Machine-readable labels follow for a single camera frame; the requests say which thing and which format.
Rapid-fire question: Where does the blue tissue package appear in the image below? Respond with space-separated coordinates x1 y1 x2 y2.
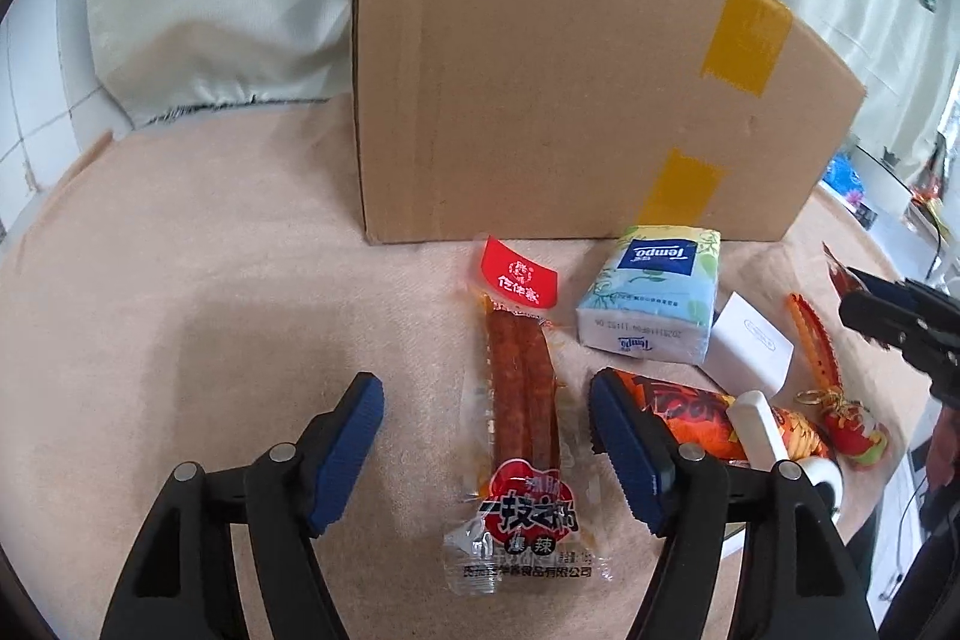
821 152 878 229

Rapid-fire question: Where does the tissue pack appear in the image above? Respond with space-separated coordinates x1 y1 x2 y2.
574 225 722 362

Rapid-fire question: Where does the red yellow snack packet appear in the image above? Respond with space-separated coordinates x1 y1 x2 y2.
786 293 891 467

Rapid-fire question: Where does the red foil wrapper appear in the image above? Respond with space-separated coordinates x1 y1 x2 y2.
823 241 863 300

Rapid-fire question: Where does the red sausage packet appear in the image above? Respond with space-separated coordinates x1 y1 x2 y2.
442 233 612 600

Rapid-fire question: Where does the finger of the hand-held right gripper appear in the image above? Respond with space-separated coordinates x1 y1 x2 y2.
847 269 920 304
838 291 931 348

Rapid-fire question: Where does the beige tablecloth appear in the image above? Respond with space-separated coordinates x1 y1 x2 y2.
0 100 931 640

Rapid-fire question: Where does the cardboard box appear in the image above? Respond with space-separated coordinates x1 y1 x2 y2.
346 0 867 245

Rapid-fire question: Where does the small white box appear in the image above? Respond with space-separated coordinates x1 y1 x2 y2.
705 291 794 397

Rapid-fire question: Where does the pale green curtain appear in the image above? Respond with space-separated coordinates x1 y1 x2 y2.
86 0 960 191

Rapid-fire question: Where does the white plastic gadget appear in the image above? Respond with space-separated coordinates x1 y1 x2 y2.
724 389 845 525

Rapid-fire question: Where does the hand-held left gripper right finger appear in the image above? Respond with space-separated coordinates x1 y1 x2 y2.
589 368 905 640

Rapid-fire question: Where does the orange snack bar wrapper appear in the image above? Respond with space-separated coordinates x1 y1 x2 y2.
606 367 835 462

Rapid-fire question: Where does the person's right forearm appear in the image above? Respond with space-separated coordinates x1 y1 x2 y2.
921 401 960 536

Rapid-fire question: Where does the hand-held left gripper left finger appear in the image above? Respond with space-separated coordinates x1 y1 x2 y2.
101 371 386 640

